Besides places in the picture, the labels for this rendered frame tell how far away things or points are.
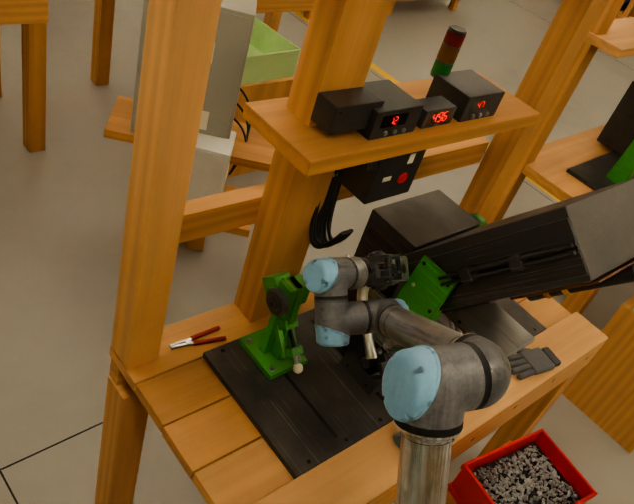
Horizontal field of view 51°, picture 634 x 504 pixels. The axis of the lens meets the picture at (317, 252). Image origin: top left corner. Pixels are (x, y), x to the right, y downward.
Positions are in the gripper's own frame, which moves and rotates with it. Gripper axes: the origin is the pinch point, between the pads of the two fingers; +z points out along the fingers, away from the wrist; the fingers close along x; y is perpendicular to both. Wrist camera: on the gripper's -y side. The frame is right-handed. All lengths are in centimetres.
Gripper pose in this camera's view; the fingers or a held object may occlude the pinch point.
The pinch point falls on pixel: (396, 269)
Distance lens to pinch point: 169.9
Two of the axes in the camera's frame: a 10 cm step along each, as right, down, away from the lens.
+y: 7.6, -0.9, -6.4
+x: -0.9, -10.0, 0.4
